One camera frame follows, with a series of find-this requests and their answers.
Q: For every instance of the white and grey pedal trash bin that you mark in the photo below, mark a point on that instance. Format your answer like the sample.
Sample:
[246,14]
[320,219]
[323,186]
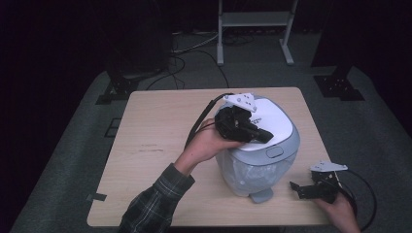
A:
[275,129]

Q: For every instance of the clear plastic trash bag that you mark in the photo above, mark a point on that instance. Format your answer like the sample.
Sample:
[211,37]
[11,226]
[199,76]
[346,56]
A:
[252,174]

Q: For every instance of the dark tape strip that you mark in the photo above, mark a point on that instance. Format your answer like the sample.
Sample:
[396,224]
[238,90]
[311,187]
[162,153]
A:
[97,196]

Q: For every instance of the white metal stand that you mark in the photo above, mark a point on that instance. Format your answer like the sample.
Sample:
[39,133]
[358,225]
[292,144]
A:
[256,19]

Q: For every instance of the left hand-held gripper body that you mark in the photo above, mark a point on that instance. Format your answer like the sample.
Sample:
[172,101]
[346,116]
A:
[233,123]

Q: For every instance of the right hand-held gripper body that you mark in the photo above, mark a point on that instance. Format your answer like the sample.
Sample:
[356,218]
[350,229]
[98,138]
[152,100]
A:
[325,184]

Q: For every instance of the black stand with square base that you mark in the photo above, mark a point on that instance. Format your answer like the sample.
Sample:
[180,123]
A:
[340,85]

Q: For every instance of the person's left hand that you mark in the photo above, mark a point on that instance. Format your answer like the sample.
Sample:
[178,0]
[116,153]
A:
[207,142]

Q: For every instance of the black stand with cross base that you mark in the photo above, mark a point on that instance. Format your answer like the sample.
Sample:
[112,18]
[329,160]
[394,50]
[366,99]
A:
[129,81]

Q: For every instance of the person's right hand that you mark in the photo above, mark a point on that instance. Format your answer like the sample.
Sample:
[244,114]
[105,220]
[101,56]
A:
[338,215]

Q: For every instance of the dark floor outlet plate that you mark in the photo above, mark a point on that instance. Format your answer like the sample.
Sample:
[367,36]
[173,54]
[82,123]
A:
[112,127]

